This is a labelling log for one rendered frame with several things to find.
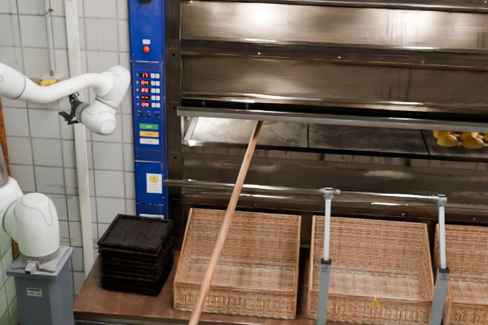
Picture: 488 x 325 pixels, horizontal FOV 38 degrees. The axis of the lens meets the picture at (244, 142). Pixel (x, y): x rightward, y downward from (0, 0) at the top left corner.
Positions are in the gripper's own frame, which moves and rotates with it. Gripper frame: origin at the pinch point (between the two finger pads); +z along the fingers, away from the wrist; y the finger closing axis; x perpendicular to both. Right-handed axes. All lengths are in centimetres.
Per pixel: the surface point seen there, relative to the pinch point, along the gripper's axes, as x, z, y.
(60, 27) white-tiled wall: 11.1, 16.9, -27.5
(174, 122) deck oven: 48, -20, 17
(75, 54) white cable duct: 14.3, 11.1, -15.3
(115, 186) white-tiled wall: 26, 2, 53
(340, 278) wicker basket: 94, -91, 88
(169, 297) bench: 21, -50, 88
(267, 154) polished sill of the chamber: 79, -52, 31
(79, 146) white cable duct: 13.3, 12.1, 31.3
